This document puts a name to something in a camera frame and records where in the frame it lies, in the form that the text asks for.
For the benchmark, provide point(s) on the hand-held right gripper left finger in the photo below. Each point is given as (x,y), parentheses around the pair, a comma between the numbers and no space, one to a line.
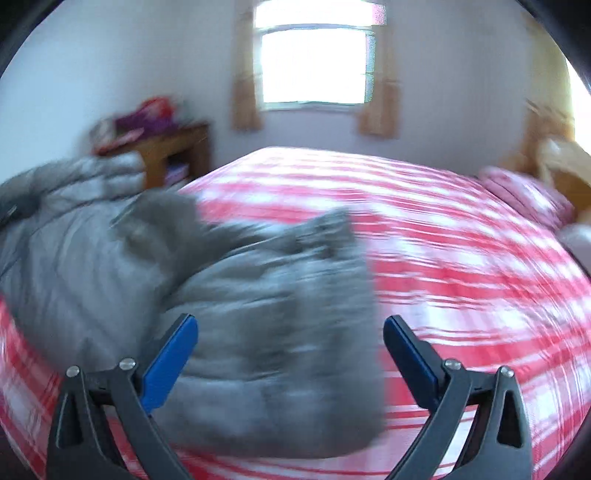
(168,360)

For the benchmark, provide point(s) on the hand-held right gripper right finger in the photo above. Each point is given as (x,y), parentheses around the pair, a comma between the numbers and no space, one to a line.
(411,360)

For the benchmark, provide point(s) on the grey padded jacket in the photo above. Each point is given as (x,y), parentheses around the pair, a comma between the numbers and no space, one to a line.
(254,314)

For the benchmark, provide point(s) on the bed with red plaid sheet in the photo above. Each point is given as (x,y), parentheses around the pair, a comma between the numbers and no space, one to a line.
(461,277)

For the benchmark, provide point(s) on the stack of folded cloths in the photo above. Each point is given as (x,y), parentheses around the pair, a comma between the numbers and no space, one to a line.
(176,174)

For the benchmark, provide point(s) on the pink patterned pillow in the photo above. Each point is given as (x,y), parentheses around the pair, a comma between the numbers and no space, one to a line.
(526,196)

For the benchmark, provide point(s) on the brown wooden desk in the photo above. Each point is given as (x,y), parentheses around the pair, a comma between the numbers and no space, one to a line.
(157,157)

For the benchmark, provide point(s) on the flat pink box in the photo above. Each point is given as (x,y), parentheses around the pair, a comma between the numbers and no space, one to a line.
(122,141)

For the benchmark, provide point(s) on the purple cloth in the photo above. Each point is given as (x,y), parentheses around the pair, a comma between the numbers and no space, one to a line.
(145,123)

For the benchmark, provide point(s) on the light wooden headboard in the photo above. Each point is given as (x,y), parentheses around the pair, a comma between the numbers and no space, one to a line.
(565,170)

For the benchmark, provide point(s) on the red bag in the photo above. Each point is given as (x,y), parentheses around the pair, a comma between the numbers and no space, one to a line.
(157,107)

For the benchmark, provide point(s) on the tan curtain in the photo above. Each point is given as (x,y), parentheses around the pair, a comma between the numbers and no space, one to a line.
(381,101)
(247,92)

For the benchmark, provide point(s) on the window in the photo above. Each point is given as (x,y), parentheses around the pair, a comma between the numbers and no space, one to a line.
(314,60)

